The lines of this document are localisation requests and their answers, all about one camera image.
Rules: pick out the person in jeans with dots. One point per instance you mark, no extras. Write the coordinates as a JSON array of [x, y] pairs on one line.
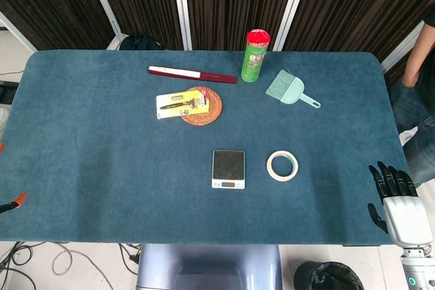
[[421, 154]]

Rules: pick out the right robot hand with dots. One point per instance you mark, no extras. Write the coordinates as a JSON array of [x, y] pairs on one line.
[[406, 215]]

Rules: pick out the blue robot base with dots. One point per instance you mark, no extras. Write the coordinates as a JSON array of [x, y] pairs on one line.
[[204, 266]]

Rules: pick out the razor in yellow package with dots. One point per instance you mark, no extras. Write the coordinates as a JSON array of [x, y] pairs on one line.
[[176, 105]]

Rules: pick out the black bag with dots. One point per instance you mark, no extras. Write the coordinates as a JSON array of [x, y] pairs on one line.
[[139, 42]]

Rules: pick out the black floor box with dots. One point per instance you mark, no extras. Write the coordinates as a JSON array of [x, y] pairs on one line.
[[7, 93]]

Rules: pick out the green can with red lid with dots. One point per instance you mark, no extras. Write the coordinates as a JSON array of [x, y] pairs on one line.
[[253, 62]]

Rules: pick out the blue table mat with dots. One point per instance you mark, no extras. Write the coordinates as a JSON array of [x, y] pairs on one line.
[[102, 154]]

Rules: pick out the small digital scale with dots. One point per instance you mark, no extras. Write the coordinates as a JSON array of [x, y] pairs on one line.
[[228, 166]]

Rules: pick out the orange woven coaster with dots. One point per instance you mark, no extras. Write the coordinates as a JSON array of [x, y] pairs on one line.
[[212, 111]]

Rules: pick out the mint green hand brush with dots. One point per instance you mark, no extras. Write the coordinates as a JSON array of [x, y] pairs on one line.
[[292, 91]]

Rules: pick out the masking tape roll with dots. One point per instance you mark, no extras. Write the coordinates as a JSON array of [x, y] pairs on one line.
[[270, 171]]

